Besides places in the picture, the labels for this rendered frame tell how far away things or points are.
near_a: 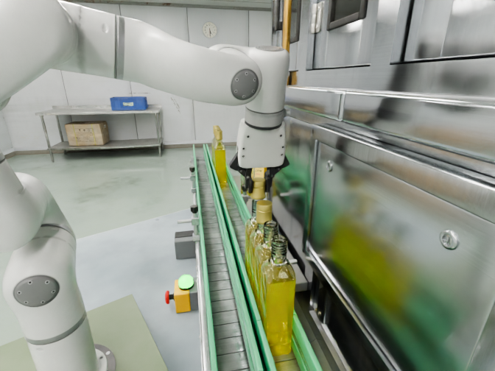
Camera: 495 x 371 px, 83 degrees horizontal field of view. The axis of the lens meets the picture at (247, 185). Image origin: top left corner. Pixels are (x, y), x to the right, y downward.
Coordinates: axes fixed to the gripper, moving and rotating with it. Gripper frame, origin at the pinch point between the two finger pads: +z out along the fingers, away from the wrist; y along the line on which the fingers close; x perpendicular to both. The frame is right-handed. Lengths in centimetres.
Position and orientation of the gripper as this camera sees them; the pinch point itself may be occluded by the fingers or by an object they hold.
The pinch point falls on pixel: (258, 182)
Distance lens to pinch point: 65.3
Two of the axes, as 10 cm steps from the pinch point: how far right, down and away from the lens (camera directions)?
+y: -9.8, 0.6, -1.7
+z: -0.5, 8.1, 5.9
